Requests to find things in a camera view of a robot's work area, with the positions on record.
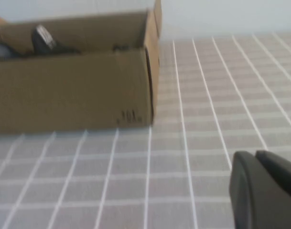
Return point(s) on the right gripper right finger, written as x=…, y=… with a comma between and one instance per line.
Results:
x=283, y=169

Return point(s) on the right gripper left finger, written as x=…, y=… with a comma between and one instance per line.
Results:
x=255, y=205

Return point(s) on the brown cardboard shoe box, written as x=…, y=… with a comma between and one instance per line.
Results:
x=76, y=90

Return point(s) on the grey white-checked tablecloth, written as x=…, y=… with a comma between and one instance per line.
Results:
x=207, y=119

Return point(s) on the black knit sneaker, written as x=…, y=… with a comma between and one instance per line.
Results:
x=42, y=40

